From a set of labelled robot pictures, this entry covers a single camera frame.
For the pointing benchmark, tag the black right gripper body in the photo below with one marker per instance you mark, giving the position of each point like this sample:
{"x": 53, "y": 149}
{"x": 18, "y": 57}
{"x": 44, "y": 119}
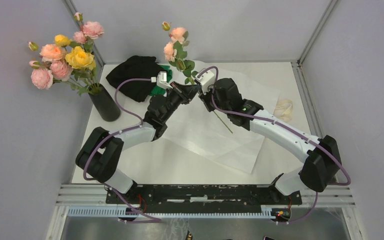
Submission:
{"x": 222, "y": 105}

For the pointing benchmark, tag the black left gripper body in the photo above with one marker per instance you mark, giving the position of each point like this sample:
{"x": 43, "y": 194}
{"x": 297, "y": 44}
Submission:
{"x": 173, "y": 102}

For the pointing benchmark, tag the white paper bouquet wrap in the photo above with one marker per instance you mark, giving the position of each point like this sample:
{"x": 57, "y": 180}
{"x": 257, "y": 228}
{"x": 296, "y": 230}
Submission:
{"x": 212, "y": 135}

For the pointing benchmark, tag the peach rose stem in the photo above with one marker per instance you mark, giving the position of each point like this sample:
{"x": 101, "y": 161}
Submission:
{"x": 175, "y": 54}
{"x": 53, "y": 52}

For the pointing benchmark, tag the cream printed ribbon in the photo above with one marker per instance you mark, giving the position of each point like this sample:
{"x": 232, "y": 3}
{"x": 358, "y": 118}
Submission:
{"x": 283, "y": 110}

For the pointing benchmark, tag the yellow rose stem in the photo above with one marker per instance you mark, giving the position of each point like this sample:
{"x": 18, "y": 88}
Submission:
{"x": 79, "y": 63}

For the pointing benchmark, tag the pink rose stem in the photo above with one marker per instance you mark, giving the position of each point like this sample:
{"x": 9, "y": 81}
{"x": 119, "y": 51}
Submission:
{"x": 88, "y": 33}

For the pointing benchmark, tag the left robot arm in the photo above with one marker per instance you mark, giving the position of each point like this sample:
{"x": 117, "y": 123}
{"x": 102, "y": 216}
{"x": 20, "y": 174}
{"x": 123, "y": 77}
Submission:
{"x": 99, "y": 157}

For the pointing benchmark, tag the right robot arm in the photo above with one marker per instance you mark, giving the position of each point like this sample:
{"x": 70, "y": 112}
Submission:
{"x": 320, "y": 156}

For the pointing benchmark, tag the black cylindrical vase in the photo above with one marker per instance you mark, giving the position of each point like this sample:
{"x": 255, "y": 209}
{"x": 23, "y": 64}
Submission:
{"x": 103, "y": 102}

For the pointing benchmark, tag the pink roses in vase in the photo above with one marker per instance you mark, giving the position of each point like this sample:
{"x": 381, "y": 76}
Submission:
{"x": 45, "y": 74}

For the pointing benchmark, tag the green cloth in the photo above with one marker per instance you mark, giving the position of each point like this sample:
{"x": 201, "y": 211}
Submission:
{"x": 158, "y": 90}

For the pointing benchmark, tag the black cloth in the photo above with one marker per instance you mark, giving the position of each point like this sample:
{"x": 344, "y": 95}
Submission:
{"x": 135, "y": 73}

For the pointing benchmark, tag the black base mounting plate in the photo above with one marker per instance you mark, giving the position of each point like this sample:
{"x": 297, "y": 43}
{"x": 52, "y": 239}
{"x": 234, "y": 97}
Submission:
{"x": 204, "y": 199}

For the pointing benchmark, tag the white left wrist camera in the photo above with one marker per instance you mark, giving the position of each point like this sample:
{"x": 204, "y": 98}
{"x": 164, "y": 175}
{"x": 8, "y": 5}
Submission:
{"x": 161, "y": 80}

